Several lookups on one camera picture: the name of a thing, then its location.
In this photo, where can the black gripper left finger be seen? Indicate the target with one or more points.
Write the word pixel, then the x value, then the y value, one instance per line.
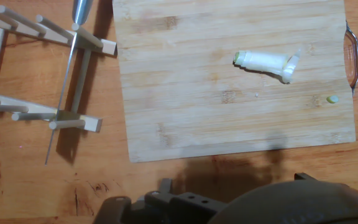
pixel 191 205

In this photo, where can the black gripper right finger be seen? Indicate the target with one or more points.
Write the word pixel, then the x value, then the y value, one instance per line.
pixel 304 176

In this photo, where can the steel kitchen knife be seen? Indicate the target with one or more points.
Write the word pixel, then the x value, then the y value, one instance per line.
pixel 82 11

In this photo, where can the small green scallion bit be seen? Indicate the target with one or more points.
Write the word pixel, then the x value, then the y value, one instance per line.
pixel 332 99

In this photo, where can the white scallion stalk piece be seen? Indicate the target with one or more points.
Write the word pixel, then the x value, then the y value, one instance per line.
pixel 259 60

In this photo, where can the wooden peg dish rack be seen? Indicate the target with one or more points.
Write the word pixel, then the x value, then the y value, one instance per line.
pixel 92 124

